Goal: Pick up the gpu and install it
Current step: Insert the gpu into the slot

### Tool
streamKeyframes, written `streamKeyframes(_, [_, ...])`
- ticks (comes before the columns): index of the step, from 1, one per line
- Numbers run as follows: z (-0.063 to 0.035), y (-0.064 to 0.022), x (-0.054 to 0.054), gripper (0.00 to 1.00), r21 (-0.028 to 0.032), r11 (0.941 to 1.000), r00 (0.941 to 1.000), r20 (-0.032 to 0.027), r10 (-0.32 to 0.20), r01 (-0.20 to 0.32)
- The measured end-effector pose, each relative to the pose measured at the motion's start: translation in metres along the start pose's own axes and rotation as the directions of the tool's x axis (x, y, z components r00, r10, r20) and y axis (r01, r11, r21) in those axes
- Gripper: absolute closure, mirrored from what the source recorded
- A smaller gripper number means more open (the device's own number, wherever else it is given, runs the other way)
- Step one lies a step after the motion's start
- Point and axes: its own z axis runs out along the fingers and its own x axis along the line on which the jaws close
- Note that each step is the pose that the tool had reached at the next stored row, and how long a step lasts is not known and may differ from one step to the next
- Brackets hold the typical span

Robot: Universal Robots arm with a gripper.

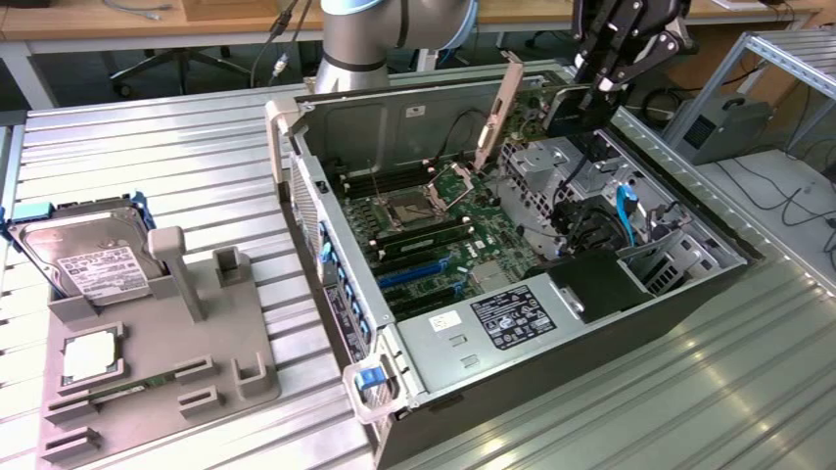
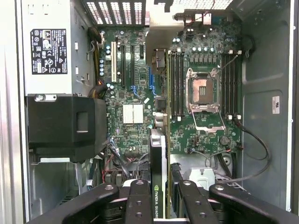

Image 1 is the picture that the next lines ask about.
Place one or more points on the black office chair base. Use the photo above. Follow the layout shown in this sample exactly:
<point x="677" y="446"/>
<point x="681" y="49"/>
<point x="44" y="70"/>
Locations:
<point x="555" y="39"/>
<point x="183" y="63"/>

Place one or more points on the grey parts rack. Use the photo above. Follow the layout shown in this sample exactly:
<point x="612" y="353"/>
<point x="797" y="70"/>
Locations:
<point x="149" y="352"/>

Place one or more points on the grey computer tower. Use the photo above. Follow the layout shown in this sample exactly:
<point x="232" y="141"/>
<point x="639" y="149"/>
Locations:
<point x="731" y="132"/>

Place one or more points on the CPU socket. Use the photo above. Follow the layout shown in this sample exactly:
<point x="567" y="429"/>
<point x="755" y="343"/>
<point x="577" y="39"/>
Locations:
<point x="408" y="211"/>

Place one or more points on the wooden desk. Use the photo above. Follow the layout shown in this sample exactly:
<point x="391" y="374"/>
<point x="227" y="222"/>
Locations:
<point x="196" y="24"/>

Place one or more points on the silver disk bay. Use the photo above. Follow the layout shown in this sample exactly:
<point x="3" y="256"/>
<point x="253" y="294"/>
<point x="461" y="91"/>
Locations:
<point x="660" y="274"/>

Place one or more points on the blue slot retention clip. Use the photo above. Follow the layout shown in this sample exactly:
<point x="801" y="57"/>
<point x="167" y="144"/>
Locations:
<point x="359" y="311"/>
<point x="324" y="242"/>
<point x="367" y="329"/>

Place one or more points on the grey power supply unit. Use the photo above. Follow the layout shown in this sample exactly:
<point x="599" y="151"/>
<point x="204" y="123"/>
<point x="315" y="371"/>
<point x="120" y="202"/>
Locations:
<point x="457" y="352"/>

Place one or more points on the silver CPU chip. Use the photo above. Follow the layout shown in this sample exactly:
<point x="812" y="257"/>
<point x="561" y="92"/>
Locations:
<point x="91" y="355"/>

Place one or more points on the black RAM slot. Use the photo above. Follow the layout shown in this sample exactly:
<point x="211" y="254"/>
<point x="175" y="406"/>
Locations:
<point x="385" y="179"/>
<point x="392" y="189"/>

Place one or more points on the thin metal locking lever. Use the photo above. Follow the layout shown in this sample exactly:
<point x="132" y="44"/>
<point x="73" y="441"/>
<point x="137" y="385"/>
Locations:
<point x="377" y="183"/>

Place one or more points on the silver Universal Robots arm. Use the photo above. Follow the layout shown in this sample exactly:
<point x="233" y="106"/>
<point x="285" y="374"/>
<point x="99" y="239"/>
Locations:
<point x="356" y="44"/>

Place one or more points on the silver chipset heatsink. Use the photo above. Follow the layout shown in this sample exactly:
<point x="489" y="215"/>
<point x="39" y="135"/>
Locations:
<point x="491" y="276"/>

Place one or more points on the green black graphics card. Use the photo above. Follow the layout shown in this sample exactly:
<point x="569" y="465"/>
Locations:
<point x="564" y="115"/>

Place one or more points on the silver perforated drive cage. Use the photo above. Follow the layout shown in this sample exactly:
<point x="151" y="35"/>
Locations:
<point x="535" y="166"/>

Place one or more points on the hard disk with blue carrier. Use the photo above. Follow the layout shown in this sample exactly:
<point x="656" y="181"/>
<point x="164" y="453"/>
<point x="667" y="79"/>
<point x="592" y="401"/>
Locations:
<point x="91" y="264"/>

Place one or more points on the aluminium slat frame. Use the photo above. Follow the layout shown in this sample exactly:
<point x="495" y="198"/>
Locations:
<point x="793" y="59"/>

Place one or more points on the green RAM stick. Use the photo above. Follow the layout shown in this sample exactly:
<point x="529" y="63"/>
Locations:
<point x="133" y="389"/>

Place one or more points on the metal socket cover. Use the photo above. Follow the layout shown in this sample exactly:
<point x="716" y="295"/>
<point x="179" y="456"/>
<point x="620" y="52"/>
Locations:
<point x="451" y="183"/>

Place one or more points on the black expansion slot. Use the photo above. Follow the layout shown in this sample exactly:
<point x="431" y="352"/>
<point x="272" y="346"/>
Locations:
<point x="424" y="307"/>
<point x="417" y="295"/>

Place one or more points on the blue case release latch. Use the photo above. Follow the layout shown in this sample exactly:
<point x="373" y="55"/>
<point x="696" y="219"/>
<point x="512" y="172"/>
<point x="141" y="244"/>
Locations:
<point x="367" y="379"/>

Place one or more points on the blue expansion slot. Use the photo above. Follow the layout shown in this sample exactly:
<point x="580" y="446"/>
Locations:
<point x="411" y="275"/>

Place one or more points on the open grey PC case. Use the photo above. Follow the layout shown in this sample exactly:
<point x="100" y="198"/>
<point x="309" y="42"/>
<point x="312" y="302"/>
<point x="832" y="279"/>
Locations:
<point x="653" y="343"/>

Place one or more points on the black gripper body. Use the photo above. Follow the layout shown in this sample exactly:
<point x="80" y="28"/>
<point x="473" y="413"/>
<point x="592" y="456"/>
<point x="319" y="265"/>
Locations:
<point x="633" y="19"/>

